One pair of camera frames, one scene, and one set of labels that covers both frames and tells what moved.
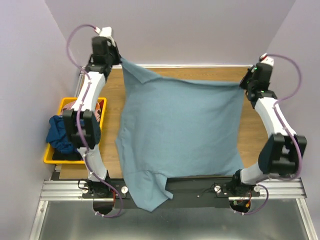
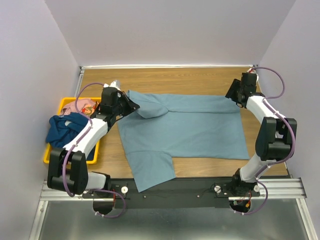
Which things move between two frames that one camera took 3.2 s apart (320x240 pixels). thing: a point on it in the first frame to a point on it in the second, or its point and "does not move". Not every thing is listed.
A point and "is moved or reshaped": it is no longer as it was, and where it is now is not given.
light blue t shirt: x=170 y=127 is moved or reshaped
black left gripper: x=113 y=48 to x=132 y=106
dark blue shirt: x=56 y=136 does not move
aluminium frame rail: x=269 y=189 does not move
